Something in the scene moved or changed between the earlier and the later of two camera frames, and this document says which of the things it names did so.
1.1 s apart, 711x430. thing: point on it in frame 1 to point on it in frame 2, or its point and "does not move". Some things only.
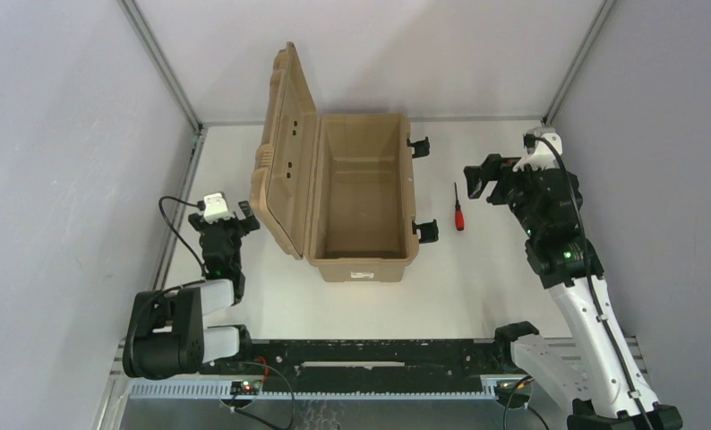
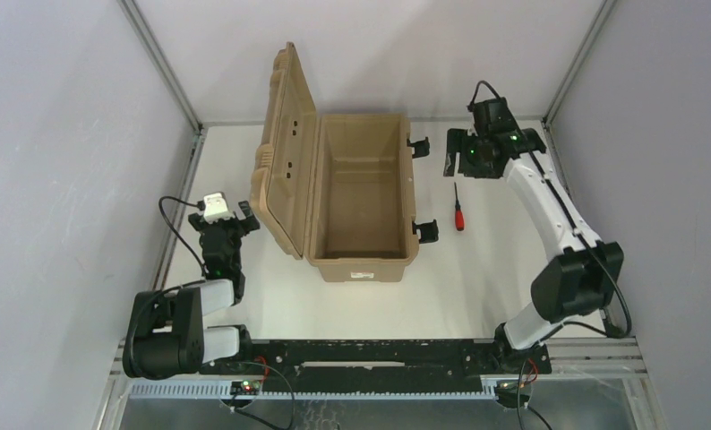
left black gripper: [221, 226] does not move
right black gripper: [504, 182] to [454, 151]
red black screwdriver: [459, 219] does not move
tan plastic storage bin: [336, 189] does not move
